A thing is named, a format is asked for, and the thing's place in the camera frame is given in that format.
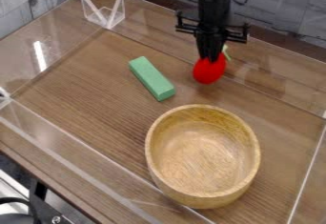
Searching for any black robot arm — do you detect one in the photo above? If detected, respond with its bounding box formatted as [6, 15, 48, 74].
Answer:
[177, 0, 250, 63]

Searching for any clear acrylic corner bracket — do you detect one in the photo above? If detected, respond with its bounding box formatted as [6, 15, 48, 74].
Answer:
[82, 0, 125, 30]

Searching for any red strawberry toy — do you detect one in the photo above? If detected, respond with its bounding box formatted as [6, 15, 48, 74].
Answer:
[193, 46, 231, 85]

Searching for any clear acrylic tray wall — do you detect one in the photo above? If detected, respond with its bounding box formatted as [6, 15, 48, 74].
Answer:
[0, 0, 326, 224]

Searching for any wooden bowl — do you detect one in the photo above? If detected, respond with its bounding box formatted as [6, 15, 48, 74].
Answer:
[146, 104, 261, 209]

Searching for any black metal table frame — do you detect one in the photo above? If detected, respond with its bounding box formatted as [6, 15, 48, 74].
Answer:
[30, 178, 74, 224]

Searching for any green rectangular block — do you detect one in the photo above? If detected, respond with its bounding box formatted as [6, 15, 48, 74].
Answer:
[129, 56, 177, 101]

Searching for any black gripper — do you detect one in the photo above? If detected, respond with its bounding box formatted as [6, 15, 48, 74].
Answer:
[177, 10, 250, 62]

